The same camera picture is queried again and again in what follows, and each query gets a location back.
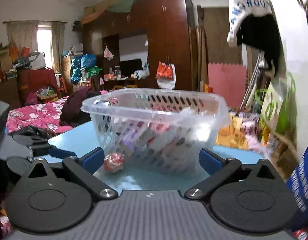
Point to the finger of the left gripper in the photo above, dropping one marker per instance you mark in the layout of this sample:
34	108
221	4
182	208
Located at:
40	146

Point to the pink floral blanket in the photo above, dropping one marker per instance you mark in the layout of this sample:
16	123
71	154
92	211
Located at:
44	115

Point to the purple box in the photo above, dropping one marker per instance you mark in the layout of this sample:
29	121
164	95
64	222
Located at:
131	141

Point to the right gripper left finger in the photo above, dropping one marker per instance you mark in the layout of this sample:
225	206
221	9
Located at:
81	171

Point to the blue fabric bag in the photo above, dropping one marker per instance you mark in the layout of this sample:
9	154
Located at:
298	184

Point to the pink foam mat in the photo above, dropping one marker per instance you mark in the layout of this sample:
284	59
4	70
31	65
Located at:
229	81

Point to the dark red wooden wardrobe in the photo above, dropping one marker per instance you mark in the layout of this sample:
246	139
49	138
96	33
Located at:
169	27

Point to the orange white hanging bag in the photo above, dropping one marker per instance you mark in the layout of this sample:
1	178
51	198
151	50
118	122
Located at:
166	76

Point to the window curtains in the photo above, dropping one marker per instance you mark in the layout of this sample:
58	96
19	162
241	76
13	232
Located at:
25	34

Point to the green white shopping bag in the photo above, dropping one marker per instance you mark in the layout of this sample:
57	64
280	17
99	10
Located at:
278	104

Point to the small red wrapped packet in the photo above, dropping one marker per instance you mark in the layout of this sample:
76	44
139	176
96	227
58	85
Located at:
114	162

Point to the clear plastic laundry basket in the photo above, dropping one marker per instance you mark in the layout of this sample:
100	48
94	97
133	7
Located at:
200	115

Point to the yellow orange blanket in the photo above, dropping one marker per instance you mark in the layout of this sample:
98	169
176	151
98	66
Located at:
232	135

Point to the red white tissue pack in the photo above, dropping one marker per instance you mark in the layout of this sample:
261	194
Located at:
158	136

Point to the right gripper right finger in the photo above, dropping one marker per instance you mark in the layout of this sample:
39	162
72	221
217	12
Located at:
220	171

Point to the brown wooden door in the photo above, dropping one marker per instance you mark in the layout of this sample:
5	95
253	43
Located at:
215	22

